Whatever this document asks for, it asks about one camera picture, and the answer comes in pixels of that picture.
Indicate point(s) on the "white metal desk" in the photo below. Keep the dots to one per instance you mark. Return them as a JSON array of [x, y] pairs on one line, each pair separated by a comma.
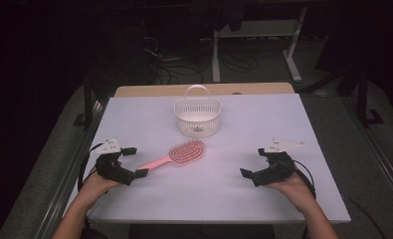
[[260, 28]]

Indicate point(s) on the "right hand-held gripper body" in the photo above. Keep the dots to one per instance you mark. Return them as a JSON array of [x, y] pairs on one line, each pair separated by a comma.
[[277, 169]]

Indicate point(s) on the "pink hairbrush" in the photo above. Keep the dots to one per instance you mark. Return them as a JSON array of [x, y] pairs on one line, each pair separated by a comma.
[[187, 152]]

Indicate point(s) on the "black metal stand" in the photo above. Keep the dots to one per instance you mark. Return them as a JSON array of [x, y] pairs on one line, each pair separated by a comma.
[[363, 99], [88, 103]]

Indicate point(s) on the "person's right hand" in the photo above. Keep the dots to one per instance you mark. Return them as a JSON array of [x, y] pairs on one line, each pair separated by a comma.
[[296, 191]]

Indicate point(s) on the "person's left hand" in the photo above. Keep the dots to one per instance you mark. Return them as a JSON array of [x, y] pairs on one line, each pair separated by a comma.
[[94, 189]]

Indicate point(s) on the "white plastic basket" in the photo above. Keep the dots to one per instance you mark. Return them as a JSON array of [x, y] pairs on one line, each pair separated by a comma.
[[197, 127]]

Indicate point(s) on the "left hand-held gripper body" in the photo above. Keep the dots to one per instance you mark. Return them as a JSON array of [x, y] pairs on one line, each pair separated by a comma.
[[112, 169]]

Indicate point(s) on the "light wooden table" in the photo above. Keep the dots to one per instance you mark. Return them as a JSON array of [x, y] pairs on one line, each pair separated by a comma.
[[144, 90]]

